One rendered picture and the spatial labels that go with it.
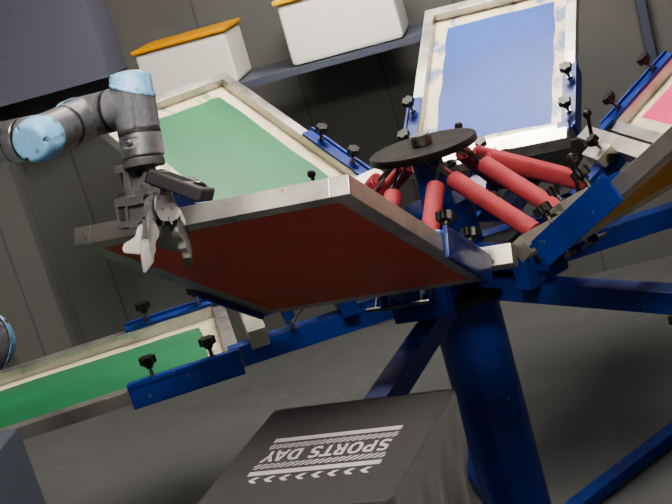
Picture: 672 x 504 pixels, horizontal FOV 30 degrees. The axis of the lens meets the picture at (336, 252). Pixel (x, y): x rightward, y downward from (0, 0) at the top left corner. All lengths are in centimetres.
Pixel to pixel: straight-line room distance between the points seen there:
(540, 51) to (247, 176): 111
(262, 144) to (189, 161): 28
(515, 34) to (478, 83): 25
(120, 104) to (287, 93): 392
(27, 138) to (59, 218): 434
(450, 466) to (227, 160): 188
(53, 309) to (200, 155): 227
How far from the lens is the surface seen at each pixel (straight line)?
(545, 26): 457
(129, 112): 219
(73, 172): 639
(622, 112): 399
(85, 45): 591
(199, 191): 213
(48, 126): 214
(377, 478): 247
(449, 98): 446
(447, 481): 269
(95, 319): 658
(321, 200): 222
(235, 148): 435
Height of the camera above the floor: 199
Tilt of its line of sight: 15 degrees down
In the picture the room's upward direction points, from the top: 16 degrees counter-clockwise
